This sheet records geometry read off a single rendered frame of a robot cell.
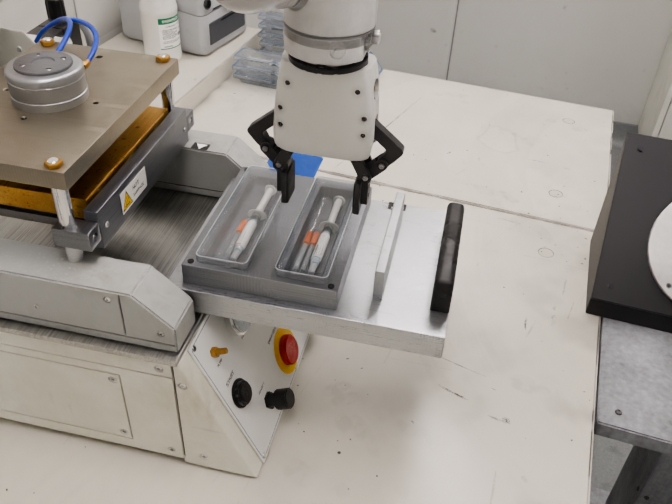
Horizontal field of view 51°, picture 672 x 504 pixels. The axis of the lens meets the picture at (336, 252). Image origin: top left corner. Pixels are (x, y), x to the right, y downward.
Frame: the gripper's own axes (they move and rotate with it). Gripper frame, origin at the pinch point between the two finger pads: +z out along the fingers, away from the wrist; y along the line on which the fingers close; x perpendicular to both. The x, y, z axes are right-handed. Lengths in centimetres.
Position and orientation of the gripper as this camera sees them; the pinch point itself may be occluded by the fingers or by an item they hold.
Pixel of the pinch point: (323, 191)
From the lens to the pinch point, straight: 76.2
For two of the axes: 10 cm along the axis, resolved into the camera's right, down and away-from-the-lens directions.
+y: -9.8, -1.7, 1.4
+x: -2.1, 6.0, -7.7
